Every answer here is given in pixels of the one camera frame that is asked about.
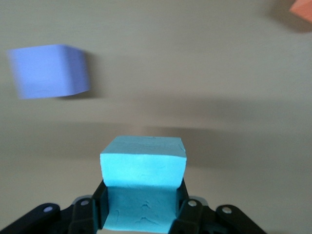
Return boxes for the brown paper table cover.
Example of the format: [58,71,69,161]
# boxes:
[0,0,312,234]

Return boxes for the light blue foam block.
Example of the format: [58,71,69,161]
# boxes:
[99,136,188,231]

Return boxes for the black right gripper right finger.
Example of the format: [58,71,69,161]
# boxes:
[170,179,269,234]

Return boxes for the purple foam block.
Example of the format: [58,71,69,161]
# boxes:
[6,43,91,100]

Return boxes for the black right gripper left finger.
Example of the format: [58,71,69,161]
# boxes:
[0,179,108,234]

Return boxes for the orange foam block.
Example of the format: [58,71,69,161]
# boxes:
[289,0,312,20]

